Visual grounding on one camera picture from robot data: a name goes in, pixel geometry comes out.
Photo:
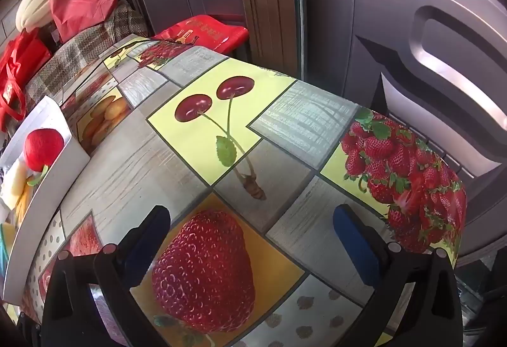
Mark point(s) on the red plush fruit toy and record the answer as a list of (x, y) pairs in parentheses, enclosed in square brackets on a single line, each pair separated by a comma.
[(43, 147)]

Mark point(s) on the red printed gift bag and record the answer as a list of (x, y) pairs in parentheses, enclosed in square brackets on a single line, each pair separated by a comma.
[(206, 32)]

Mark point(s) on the plaid covered box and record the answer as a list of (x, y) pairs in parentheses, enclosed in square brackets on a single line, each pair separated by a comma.
[(79, 50)]

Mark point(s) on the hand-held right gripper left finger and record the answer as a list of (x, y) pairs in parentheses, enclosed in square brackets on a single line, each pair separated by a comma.
[(145, 242)]

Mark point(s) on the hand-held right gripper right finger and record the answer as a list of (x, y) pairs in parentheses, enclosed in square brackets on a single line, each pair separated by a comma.
[(356, 248)]

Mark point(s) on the red tote bag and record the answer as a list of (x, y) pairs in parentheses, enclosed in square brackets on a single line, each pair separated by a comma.
[(19, 66)]

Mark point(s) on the cream foam roll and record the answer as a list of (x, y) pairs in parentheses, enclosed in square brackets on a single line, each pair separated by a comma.
[(33, 6)]

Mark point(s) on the cream sponge block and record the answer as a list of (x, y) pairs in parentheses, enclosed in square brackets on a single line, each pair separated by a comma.
[(11, 180)]

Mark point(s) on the white cardboard box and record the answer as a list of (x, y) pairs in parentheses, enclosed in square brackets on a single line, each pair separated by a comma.
[(59, 169)]

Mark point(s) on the pinkish red fabric bag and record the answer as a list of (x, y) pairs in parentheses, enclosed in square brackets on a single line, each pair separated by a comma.
[(79, 0)]

